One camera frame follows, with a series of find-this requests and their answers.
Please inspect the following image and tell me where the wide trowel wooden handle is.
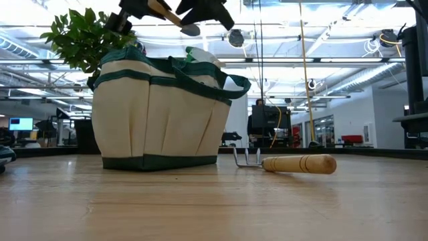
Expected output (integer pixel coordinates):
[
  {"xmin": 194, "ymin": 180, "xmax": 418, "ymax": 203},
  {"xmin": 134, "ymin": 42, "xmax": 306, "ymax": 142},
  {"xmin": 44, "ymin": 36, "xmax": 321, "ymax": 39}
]
[{"xmin": 146, "ymin": 0, "xmax": 202, "ymax": 37}]

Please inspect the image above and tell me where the green plant in black pot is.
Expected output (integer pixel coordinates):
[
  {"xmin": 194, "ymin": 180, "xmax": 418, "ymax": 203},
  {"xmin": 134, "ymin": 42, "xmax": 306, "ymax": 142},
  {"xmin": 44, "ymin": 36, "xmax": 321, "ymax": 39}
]
[{"xmin": 39, "ymin": 7, "xmax": 138, "ymax": 155}]

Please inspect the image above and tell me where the red background box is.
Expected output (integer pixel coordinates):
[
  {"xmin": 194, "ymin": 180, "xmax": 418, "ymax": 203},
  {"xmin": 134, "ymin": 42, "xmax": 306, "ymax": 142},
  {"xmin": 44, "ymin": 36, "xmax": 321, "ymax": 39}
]
[{"xmin": 340, "ymin": 134, "xmax": 364, "ymax": 145}]

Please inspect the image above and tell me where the beige green gardening bag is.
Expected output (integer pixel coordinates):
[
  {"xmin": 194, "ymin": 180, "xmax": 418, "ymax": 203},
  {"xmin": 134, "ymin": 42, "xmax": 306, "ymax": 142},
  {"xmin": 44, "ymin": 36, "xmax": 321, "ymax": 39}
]
[{"xmin": 87, "ymin": 45, "xmax": 253, "ymax": 173}]

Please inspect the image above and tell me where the small black background device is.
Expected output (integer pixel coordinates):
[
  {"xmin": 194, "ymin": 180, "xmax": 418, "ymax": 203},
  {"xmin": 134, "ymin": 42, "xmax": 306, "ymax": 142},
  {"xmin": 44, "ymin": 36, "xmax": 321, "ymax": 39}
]
[{"xmin": 220, "ymin": 131, "xmax": 243, "ymax": 147}]

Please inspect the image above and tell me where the yellow hanging cable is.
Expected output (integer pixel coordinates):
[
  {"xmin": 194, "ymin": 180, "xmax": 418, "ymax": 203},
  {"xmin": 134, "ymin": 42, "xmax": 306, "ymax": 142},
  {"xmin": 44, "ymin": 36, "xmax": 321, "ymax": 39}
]
[
  {"xmin": 298, "ymin": 0, "xmax": 322, "ymax": 149},
  {"xmin": 269, "ymin": 104, "xmax": 284, "ymax": 149}
]

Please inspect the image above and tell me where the straight-tine cultivator fork wooden handle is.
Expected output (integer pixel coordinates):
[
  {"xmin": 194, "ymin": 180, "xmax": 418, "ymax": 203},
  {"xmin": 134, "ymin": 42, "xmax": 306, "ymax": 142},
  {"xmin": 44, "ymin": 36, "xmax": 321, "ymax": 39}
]
[{"xmin": 232, "ymin": 147, "xmax": 338, "ymax": 176}]

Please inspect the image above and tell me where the person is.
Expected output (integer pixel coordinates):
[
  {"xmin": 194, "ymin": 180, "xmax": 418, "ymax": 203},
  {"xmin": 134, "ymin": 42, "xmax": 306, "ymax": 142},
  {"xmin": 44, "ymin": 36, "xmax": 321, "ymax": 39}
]
[{"xmin": 246, "ymin": 98, "xmax": 266, "ymax": 149}]

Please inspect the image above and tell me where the green spray bottle white trigger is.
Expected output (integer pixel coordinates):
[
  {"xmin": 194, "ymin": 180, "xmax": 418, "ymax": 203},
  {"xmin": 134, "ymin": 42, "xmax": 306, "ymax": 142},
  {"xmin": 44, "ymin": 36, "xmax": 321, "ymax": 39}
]
[{"xmin": 184, "ymin": 46, "xmax": 227, "ymax": 70}]

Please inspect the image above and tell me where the black background monitor cart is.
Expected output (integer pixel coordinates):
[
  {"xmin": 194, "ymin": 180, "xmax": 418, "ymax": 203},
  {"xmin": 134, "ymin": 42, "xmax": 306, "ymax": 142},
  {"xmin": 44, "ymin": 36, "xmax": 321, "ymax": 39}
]
[{"xmin": 250, "ymin": 104, "xmax": 293, "ymax": 149}]

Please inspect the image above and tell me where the blue background screen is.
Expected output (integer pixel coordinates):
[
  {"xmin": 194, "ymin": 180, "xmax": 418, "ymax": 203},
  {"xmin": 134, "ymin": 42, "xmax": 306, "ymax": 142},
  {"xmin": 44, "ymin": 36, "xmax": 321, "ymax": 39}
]
[{"xmin": 7, "ymin": 116, "xmax": 35, "ymax": 132}]

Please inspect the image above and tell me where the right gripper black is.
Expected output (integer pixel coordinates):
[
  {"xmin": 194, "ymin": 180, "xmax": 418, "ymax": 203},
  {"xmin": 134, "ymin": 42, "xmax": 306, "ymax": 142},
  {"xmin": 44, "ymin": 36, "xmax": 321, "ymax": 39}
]
[{"xmin": 105, "ymin": 0, "xmax": 236, "ymax": 36}]

